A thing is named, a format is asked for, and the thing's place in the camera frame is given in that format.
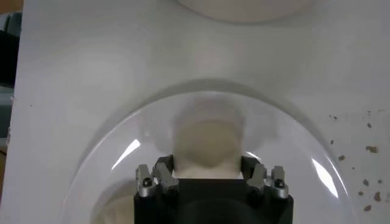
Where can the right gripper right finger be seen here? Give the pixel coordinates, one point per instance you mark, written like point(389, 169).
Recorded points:
point(259, 176)

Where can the white electric cooker pot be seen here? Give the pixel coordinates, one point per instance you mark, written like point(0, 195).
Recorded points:
point(243, 9)

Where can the brown crumbs scatter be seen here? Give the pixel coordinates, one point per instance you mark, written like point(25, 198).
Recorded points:
point(371, 149)

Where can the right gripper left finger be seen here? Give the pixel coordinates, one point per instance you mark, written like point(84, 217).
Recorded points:
point(163, 175)

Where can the white steamed baozi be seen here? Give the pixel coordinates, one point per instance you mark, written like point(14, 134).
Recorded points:
point(208, 143)

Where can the white oval plate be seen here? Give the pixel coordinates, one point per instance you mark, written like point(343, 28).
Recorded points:
point(289, 170)

